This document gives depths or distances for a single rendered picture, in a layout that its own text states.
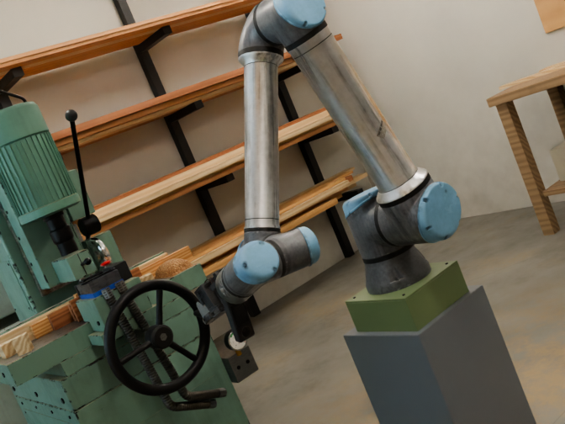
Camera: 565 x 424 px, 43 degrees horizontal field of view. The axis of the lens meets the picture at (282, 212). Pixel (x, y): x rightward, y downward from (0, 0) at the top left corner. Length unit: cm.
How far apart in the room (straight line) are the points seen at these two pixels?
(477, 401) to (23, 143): 141
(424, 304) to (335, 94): 61
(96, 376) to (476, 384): 102
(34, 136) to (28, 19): 277
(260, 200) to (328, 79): 33
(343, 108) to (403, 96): 368
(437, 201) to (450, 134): 346
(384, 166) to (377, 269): 34
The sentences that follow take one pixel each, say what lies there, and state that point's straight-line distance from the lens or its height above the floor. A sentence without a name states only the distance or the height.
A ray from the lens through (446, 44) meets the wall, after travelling 509.
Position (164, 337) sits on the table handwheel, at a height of 81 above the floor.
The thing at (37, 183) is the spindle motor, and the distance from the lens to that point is 205.
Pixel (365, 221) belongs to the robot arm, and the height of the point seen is 85.
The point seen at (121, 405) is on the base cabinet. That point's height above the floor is 66.
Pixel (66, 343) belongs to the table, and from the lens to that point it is 195.
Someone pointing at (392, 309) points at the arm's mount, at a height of 62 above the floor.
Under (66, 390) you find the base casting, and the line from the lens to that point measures 196.
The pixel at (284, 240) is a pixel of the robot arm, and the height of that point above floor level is 94.
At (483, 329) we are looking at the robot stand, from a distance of 209.
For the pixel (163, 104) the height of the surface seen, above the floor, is 154.
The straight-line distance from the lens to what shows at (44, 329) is 210.
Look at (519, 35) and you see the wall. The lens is 479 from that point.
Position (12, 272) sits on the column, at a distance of 231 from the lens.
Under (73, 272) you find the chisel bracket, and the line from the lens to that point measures 208.
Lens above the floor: 120
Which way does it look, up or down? 7 degrees down
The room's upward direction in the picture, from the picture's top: 23 degrees counter-clockwise
